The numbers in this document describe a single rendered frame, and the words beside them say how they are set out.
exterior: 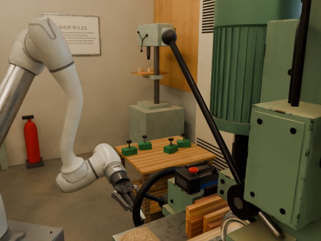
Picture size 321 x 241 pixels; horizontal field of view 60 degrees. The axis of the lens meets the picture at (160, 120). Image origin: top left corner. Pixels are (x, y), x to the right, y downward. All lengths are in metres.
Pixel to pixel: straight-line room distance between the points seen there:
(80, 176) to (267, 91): 0.92
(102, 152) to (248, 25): 0.91
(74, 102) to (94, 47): 2.47
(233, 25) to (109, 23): 3.15
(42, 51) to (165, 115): 2.04
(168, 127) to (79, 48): 1.45
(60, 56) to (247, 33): 0.71
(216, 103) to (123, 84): 3.18
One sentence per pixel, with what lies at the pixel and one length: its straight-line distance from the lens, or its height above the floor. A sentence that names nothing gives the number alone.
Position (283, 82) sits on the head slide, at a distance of 0.52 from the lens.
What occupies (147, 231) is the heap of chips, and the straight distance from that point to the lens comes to 0.76.
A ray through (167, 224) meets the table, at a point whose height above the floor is 0.90.
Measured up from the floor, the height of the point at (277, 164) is 1.23.
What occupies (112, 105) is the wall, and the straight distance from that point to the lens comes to 3.75.
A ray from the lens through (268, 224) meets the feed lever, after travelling 0.51.
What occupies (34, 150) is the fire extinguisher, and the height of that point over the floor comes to 0.21.
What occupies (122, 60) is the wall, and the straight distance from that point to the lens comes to 3.72.
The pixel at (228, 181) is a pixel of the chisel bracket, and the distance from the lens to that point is 0.72.
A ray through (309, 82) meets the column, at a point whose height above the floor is 1.33.
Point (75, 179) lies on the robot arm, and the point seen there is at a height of 0.83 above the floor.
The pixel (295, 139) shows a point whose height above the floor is 1.27.
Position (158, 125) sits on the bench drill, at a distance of 2.94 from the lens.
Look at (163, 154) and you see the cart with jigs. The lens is 2.26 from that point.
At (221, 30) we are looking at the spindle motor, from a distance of 0.61.
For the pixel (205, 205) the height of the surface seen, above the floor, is 0.97.
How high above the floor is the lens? 1.38
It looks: 15 degrees down
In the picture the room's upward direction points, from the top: straight up
